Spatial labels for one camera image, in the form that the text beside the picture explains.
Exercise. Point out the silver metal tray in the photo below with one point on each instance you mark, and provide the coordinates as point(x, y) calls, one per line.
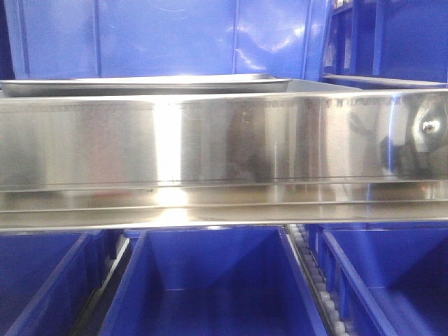
point(146, 85)

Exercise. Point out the blue plastic bin lower centre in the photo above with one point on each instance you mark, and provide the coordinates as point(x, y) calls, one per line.
point(234, 281)

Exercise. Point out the blue plastic bin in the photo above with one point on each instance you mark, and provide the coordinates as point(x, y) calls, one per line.
point(105, 39)
point(234, 281)
point(387, 281)
point(47, 278)
point(388, 39)

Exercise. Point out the blue plastic bin upper right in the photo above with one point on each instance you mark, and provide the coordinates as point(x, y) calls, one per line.
point(388, 39)

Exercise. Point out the roller track lower shelf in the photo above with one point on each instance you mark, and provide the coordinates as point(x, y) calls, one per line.
point(325, 302)

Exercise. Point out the blue plastic bin lower right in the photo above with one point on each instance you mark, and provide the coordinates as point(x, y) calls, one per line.
point(387, 281)

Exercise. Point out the blue plastic bin lower left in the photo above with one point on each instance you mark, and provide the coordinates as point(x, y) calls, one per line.
point(47, 278)

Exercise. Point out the shelf bolt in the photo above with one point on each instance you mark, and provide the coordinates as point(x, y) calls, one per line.
point(429, 127)

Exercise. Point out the blue plastic bin upper centre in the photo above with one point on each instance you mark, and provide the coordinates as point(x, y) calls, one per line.
point(105, 39)

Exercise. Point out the stainless steel shelf front rail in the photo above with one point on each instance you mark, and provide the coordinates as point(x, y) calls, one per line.
point(222, 159)

